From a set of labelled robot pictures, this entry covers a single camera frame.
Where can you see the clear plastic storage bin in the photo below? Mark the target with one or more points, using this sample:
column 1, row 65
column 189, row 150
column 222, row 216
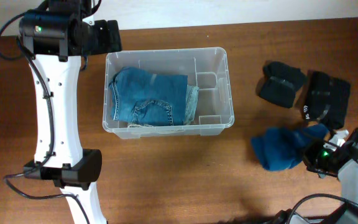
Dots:
column 206, row 68

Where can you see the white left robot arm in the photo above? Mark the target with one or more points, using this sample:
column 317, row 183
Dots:
column 59, row 156

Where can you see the light blue jeans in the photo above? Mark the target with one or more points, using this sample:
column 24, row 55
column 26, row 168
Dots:
column 191, row 104

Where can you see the blue garment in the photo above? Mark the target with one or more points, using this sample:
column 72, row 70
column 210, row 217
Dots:
column 282, row 148

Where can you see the small black garment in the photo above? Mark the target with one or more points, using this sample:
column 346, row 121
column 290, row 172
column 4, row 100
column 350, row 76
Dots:
column 281, row 83

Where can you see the black garment with white print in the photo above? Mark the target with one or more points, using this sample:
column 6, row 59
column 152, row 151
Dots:
column 327, row 100

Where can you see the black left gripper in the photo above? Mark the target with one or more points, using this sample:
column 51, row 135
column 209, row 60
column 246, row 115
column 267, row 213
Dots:
column 109, row 42

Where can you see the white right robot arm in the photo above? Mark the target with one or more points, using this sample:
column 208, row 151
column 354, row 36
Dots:
column 329, row 159

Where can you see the dark blue jeans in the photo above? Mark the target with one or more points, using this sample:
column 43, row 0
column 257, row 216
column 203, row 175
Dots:
column 145, row 98

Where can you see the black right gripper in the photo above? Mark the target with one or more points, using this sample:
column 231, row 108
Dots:
column 310, row 154

